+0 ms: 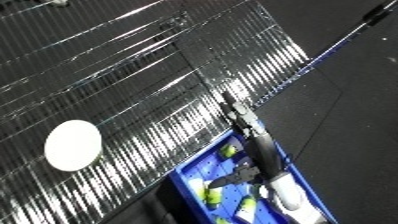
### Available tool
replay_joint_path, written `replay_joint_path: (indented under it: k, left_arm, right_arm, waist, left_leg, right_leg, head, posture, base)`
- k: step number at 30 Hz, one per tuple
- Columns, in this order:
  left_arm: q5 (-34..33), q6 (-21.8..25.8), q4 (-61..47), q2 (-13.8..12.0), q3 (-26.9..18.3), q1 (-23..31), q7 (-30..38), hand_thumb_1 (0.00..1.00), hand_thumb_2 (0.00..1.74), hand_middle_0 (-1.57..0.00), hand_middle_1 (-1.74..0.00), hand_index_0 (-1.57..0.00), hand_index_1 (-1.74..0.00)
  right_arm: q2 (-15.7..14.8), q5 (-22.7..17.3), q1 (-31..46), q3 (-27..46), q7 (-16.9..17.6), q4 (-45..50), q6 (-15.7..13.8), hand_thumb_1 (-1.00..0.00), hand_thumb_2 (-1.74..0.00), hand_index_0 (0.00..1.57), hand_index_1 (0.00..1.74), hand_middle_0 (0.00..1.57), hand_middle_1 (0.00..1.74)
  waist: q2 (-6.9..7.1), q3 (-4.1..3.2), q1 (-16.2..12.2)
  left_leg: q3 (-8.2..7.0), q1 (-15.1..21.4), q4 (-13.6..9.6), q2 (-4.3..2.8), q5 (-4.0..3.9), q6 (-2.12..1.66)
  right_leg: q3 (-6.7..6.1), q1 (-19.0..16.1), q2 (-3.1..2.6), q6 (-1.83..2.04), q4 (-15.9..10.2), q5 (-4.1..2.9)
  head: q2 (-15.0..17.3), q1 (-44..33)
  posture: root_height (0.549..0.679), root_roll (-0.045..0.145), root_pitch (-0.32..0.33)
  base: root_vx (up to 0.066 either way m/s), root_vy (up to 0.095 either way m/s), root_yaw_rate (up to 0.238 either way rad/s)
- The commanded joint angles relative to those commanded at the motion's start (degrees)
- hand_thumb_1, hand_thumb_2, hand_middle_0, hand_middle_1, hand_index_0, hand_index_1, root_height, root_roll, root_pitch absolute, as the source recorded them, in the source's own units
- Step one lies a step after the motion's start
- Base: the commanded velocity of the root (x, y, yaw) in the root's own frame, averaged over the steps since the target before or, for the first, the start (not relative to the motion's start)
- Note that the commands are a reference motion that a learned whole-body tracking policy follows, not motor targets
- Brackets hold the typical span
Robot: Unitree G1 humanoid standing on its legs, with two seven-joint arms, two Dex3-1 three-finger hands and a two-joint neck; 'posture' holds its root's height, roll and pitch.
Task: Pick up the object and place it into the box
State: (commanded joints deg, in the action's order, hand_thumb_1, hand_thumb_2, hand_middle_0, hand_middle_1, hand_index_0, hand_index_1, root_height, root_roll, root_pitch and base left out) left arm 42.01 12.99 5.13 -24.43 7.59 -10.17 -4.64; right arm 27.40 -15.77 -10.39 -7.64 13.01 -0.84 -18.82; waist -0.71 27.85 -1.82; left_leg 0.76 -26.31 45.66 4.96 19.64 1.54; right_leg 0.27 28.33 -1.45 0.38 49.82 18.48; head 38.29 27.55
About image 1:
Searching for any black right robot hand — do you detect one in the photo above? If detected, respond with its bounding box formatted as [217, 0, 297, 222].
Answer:
[206, 91, 288, 189]

